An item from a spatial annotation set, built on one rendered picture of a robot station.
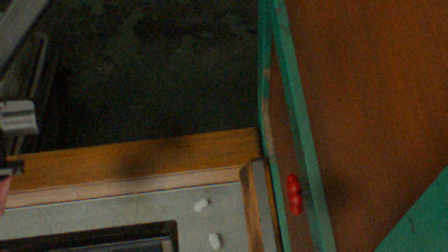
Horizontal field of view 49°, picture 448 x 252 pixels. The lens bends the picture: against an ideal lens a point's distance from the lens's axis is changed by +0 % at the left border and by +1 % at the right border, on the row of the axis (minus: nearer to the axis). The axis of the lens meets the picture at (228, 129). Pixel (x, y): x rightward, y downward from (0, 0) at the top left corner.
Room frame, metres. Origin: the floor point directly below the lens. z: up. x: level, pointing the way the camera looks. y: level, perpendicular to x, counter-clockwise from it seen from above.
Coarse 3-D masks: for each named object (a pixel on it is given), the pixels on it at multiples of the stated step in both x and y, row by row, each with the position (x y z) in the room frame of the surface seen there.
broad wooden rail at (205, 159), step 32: (256, 128) 0.51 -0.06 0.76; (32, 160) 0.49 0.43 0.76; (64, 160) 0.48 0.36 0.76; (96, 160) 0.47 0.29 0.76; (128, 160) 0.46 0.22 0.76; (160, 160) 0.45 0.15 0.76; (192, 160) 0.45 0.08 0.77; (224, 160) 0.44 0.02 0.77; (32, 192) 0.41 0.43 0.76; (64, 192) 0.41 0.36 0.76; (96, 192) 0.40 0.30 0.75; (128, 192) 0.40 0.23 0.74
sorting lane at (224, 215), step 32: (160, 192) 0.39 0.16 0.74; (192, 192) 0.38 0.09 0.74; (224, 192) 0.37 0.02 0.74; (0, 224) 0.36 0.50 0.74; (32, 224) 0.35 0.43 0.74; (64, 224) 0.34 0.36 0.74; (96, 224) 0.33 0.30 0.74; (128, 224) 0.33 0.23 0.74; (192, 224) 0.31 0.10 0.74; (224, 224) 0.30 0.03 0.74
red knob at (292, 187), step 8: (288, 176) 0.19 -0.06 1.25; (296, 176) 0.19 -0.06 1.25; (288, 184) 0.18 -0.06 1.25; (296, 184) 0.18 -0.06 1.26; (288, 192) 0.18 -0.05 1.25; (296, 192) 0.17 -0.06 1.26; (304, 192) 0.17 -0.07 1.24; (288, 200) 0.17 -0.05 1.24; (296, 200) 0.16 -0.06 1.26; (296, 208) 0.16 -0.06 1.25
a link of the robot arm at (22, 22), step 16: (16, 0) 0.63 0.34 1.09; (32, 0) 0.63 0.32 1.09; (48, 0) 0.64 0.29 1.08; (16, 16) 0.61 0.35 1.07; (32, 16) 0.62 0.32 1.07; (0, 32) 0.59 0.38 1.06; (16, 32) 0.59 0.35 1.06; (32, 32) 0.61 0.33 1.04; (0, 48) 0.57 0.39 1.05; (16, 48) 0.57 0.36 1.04; (0, 64) 0.55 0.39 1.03; (0, 80) 0.55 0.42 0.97
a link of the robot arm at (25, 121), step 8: (0, 104) 0.50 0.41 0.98; (8, 104) 0.50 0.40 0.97; (16, 104) 0.50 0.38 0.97; (24, 104) 0.50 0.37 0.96; (32, 104) 0.50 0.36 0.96; (8, 112) 0.49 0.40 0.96; (16, 112) 0.49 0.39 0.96; (24, 112) 0.49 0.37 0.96; (32, 112) 0.49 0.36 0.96; (8, 120) 0.48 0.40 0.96; (16, 120) 0.48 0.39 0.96; (24, 120) 0.48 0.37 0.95; (32, 120) 0.48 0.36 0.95; (40, 120) 0.50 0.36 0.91; (8, 128) 0.46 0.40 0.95; (16, 128) 0.46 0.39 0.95; (24, 128) 0.46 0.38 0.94; (32, 128) 0.46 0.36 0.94; (40, 128) 0.48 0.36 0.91; (8, 136) 0.46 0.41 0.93
